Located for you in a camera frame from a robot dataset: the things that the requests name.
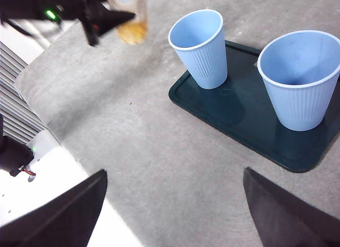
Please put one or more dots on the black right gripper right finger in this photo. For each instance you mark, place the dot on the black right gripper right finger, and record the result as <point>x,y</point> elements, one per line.
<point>287,220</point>

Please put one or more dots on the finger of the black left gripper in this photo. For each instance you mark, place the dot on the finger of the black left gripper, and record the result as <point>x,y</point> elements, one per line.
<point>109,20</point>
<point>91,34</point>

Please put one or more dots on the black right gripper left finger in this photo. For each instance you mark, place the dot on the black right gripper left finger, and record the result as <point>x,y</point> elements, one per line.
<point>61,220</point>

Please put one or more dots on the oolong tea bottle pale label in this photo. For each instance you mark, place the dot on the oolong tea bottle pale label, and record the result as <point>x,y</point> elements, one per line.
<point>132,32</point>

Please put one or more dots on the blue ribbed cup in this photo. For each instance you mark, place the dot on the blue ribbed cup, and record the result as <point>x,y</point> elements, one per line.
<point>204,63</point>
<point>300,103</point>

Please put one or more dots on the grey ribbed panel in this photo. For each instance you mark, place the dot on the grey ribbed panel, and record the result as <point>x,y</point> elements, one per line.
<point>16,106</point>

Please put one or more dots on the dark rectangular tray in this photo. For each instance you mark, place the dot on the dark rectangular tray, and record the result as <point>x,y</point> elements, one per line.
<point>239,111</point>

